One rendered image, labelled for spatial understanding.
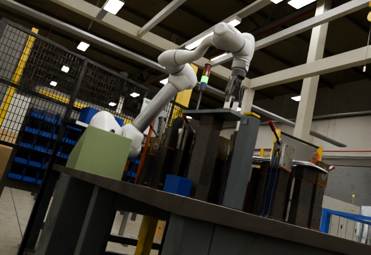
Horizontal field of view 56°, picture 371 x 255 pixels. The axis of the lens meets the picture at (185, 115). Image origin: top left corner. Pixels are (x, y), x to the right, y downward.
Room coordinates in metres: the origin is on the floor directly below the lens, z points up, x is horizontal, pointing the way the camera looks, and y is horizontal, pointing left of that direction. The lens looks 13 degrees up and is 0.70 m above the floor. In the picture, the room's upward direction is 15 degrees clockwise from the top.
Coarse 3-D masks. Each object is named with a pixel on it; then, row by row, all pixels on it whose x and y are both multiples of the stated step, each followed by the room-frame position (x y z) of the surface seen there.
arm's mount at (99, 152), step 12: (84, 132) 1.92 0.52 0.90; (96, 132) 1.92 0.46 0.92; (108, 132) 1.95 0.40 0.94; (84, 144) 1.90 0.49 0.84; (96, 144) 1.93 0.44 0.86; (108, 144) 1.96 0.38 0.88; (120, 144) 2.00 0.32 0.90; (72, 156) 2.00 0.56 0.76; (84, 156) 1.91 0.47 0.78; (96, 156) 1.94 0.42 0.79; (108, 156) 1.97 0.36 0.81; (120, 156) 2.01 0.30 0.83; (84, 168) 1.92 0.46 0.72; (96, 168) 1.95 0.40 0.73; (108, 168) 1.98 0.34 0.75; (120, 168) 2.02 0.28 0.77
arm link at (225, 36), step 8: (224, 24) 1.54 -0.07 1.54; (216, 32) 1.55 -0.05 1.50; (224, 32) 1.54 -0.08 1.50; (232, 32) 1.55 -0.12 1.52; (208, 40) 1.68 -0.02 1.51; (216, 40) 1.59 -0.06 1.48; (224, 40) 1.57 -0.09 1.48; (232, 40) 1.57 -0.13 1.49; (240, 40) 1.60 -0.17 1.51; (200, 48) 1.78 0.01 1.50; (208, 48) 1.78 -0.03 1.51; (224, 48) 1.63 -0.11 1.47; (232, 48) 1.62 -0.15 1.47; (240, 48) 1.63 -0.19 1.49; (176, 56) 2.00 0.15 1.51; (184, 56) 1.97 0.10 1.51; (192, 56) 1.93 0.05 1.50; (200, 56) 1.88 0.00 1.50; (184, 64) 2.04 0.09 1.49
